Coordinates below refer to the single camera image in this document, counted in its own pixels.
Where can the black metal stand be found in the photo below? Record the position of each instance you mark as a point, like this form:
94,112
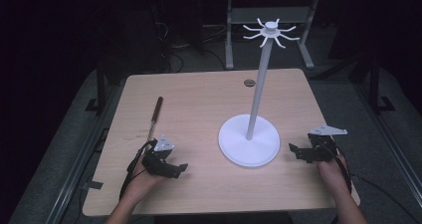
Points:
100,84
375,84

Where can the person's left hand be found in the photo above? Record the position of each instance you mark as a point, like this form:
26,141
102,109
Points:
142,182

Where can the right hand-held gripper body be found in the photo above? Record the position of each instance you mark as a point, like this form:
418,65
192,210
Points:
323,147

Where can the aluminium floor rail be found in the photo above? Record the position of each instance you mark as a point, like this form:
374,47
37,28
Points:
76,174
391,144

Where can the person's right hand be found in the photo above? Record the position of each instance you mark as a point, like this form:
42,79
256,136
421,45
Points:
331,174

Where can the white hook rack stand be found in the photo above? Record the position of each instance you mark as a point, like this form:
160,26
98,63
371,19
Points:
249,146

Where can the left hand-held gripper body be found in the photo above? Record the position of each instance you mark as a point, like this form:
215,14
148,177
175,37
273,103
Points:
155,161

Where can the grey metal desk frame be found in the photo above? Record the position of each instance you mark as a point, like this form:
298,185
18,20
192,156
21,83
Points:
229,35

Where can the dark tape strip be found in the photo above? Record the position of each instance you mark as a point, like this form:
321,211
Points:
93,185

